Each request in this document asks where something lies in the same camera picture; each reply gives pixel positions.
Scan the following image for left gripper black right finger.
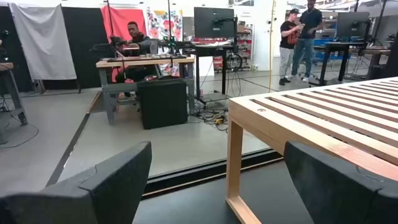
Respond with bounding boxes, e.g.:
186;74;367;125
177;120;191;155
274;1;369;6
283;141;398;224

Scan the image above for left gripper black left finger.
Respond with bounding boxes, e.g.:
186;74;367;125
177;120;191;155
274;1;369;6
0;141;153;224

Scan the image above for wooden slatted shelf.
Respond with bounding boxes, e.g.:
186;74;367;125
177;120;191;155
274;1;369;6
226;77;398;224

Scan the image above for storage shelf rack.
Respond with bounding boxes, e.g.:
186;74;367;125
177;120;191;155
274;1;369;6
214;23;254;71

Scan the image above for black box cabinet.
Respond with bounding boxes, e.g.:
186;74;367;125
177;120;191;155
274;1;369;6
137;78;188;130

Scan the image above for black partition curtain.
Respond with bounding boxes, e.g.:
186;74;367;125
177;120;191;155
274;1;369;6
0;5;116;93

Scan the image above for wooden workbench grey legs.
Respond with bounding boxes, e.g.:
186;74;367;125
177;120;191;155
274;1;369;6
95;55;196;126

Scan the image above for black standing desk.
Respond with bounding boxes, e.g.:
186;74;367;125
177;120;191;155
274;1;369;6
317;42;374;86
189;43;240;105

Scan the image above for person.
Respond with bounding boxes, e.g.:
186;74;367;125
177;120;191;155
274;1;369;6
114;21;156;97
290;0;324;82
278;8;304;86

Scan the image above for white hanging cloth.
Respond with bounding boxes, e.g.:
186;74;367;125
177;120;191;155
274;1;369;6
8;2;78;81

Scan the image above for black monitor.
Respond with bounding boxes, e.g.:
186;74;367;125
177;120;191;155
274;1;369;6
335;11;371;40
193;6;236;39

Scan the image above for red hanging cloth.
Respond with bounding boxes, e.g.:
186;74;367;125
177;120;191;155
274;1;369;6
99;5;147;84

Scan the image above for floral hanging cloth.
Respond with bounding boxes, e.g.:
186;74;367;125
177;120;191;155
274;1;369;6
146;8;184;77

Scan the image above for floor cable bundle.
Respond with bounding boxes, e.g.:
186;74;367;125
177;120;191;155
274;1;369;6
192;105;231;131

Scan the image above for yellow hanging cord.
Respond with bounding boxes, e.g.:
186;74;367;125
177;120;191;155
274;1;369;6
268;0;277;93

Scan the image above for coiled black cable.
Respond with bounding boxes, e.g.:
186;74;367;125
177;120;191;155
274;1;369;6
226;53;243;72

